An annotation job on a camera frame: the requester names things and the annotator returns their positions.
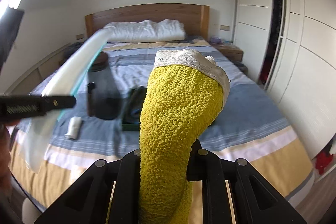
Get white sliding wardrobe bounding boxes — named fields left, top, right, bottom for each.
left=234, top=0, right=335, bottom=158

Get white cloth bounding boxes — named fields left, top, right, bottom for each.
left=65, top=117, right=82, bottom=140

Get left wall switch plate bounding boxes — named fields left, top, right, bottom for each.
left=76, top=34, right=85, bottom=40

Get dark clothes pile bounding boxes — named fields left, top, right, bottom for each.
left=63, top=42, right=84, bottom=60

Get yellow textured towel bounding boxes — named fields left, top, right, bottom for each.
left=139, top=49, right=230, bottom=223

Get smoky glass pitcher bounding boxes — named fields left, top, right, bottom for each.
left=87, top=52, right=122, bottom=120

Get person's left hand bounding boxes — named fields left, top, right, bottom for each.
left=0, top=120, right=19, bottom=197

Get purple items on nightstand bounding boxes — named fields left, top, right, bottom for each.
left=209, top=36, right=233, bottom=45

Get right wooden nightstand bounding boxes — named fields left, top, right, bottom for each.
left=213, top=43, right=244, bottom=62

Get wall switch plate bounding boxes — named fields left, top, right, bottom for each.
left=220, top=25, right=230, bottom=31
left=76, top=34, right=85, bottom=40

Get white pillow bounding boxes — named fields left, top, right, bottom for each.
left=104, top=19, right=186, bottom=43

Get right wall switch plate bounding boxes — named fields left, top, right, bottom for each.
left=220, top=25, right=230, bottom=31

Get wooden headboard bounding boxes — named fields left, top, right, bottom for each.
left=85, top=3, right=210, bottom=39

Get dark green tray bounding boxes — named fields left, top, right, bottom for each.
left=121, top=86, right=219, bottom=132

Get red object by wardrobe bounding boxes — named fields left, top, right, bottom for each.
left=315, top=151, right=334, bottom=175

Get striped bed quilt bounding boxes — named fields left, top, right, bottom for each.
left=10, top=40, right=314, bottom=209

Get translucent plastic sleeve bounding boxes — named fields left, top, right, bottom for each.
left=21, top=28, right=109, bottom=173

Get dark teal fluffy towel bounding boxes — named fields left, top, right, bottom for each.
left=122, top=86, right=148, bottom=125

